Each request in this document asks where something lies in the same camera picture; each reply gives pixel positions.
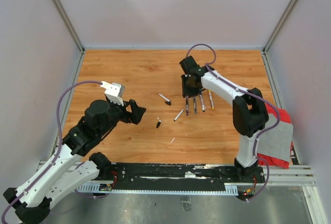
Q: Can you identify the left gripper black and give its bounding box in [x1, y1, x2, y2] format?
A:
[98, 97, 146, 137]

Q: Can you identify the purple gel pen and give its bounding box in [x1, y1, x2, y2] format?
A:
[185, 97, 189, 116]

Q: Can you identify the white pen with lettering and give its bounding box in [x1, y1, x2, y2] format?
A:
[199, 92, 206, 112]

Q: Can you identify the white marker yellow end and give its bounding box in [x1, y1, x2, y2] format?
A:
[208, 90, 215, 110]

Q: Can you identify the white thin pen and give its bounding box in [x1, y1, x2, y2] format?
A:
[173, 109, 184, 122]

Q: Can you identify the blue gel pen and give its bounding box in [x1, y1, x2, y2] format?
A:
[193, 97, 197, 114]

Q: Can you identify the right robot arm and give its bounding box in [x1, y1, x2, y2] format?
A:
[179, 56, 269, 183]

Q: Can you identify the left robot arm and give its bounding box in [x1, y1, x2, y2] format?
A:
[3, 99, 146, 223]

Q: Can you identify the white pen black end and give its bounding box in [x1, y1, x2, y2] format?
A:
[158, 93, 170, 102]

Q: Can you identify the red and grey cloth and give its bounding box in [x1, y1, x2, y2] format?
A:
[257, 108, 293, 169]

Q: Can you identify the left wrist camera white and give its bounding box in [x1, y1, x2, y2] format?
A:
[101, 81, 125, 106]

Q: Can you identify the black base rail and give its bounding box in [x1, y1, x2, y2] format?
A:
[99, 163, 265, 191]

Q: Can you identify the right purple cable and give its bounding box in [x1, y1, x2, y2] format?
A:
[186, 43, 280, 201]

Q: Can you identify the purple cable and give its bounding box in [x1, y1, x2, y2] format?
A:
[1, 80, 103, 222]
[186, 43, 280, 201]

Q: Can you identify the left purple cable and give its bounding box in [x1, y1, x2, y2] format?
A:
[1, 80, 103, 222]

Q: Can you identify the aluminium frame rail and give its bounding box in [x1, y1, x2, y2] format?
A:
[39, 163, 328, 223]

